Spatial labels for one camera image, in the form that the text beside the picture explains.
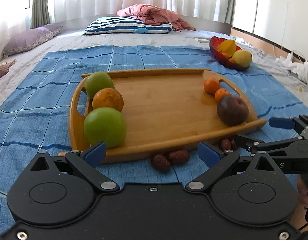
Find green curtain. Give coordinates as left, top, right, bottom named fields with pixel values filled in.
left=31, top=0, right=50, bottom=29
left=225, top=0, right=236, bottom=25

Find purple pillow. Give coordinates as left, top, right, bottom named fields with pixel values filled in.
left=1, top=24, right=63, bottom=58

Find white cloth at right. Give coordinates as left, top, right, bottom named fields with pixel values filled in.
left=275, top=53, right=308, bottom=86

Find yellow pear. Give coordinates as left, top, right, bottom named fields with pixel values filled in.
left=232, top=49, right=253, bottom=68

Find small orange mandarin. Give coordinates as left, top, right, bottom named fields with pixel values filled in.
left=203, top=78, right=221, bottom=95

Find green apple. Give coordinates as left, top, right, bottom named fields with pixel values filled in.
left=83, top=107, right=126, bottom=148
left=85, top=72, right=115, bottom=99

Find right green curtain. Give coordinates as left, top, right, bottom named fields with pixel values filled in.
left=225, top=0, right=236, bottom=25

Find pink cloth at left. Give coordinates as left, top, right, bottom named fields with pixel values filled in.
left=0, top=60, right=16, bottom=78

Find large orange fruit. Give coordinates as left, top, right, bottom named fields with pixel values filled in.
left=92, top=88, right=124, bottom=112

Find pink crumpled blanket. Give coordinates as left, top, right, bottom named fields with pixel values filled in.
left=117, top=4, right=196, bottom=31

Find dark purple apple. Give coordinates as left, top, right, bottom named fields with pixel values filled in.
left=217, top=95, right=249, bottom=126

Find blue white striped pillow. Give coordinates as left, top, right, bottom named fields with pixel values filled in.
left=83, top=16, right=173, bottom=35

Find grey bed sheet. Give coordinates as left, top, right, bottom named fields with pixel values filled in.
left=0, top=30, right=308, bottom=107

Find red jujube date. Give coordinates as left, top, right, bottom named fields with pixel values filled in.
left=167, top=150, right=190, bottom=165
left=150, top=154, right=171, bottom=172
left=219, top=139, right=232, bottom=152

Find wooden serving tray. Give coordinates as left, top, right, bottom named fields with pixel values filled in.
left=57, top=68, right=268, bottom=164

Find yellow starfruit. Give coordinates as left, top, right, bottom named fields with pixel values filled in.
left=217, top=40, right=236, bottom=57

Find person's right hand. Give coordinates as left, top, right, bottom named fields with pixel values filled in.
left=297, top=176, right=308, bottom=209

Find red glass fruit bowl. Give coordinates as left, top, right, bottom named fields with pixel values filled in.
left=210, top=36, right=253, bottom=71

